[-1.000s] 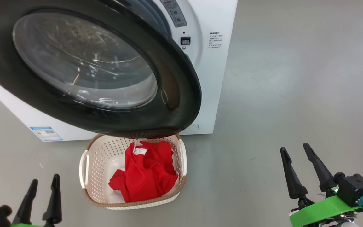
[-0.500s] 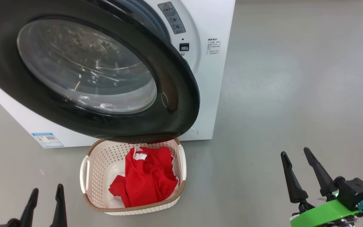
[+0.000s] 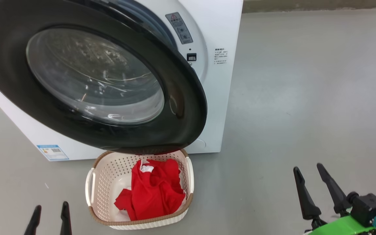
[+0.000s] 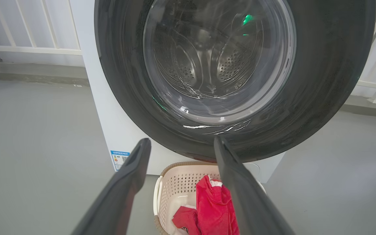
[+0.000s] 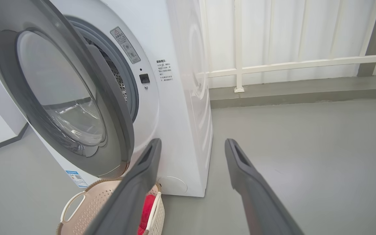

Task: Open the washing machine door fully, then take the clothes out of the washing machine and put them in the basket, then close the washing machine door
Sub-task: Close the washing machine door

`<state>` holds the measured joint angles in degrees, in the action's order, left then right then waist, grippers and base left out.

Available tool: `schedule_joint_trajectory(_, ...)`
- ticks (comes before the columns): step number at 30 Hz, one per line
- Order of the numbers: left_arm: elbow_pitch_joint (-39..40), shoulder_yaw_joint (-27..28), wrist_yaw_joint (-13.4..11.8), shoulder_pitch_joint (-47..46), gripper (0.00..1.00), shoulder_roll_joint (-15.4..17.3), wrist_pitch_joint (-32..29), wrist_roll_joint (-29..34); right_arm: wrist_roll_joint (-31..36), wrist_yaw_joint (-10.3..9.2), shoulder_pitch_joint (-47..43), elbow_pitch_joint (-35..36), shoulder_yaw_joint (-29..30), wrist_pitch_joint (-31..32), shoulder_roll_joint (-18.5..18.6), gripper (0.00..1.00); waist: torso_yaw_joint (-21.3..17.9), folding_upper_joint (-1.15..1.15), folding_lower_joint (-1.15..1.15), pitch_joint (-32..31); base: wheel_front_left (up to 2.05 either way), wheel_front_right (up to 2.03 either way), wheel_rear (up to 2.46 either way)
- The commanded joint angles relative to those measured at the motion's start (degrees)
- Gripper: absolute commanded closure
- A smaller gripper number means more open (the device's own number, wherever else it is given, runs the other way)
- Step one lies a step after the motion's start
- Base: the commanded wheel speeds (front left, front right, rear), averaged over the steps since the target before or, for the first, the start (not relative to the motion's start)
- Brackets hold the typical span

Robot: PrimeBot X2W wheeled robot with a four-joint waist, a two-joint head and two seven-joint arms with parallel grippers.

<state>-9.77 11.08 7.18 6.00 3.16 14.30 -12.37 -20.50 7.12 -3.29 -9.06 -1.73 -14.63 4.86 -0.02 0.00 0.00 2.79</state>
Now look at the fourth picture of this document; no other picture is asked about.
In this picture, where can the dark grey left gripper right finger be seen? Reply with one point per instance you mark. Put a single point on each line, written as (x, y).
(250, 199)

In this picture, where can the white washing machine body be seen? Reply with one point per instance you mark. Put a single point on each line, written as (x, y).
(116, 124)

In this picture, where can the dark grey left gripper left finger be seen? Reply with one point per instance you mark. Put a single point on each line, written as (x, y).
(119, 195)

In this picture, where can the dark grey washing machine door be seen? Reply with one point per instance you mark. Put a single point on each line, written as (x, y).
(321, 81)

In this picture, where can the red garment with white trim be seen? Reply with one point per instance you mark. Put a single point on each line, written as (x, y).
(215, 209)

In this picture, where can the blue energy label sticker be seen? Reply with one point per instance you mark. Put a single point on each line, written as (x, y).
(120, 159)

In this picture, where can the beige perforated laundry basket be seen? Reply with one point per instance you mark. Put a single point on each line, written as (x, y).
(178, 182)

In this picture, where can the white cloth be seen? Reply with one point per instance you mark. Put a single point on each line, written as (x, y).
(180, 204)

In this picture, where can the steel perforated washer drum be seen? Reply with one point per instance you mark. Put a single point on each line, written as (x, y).
(207, 62)

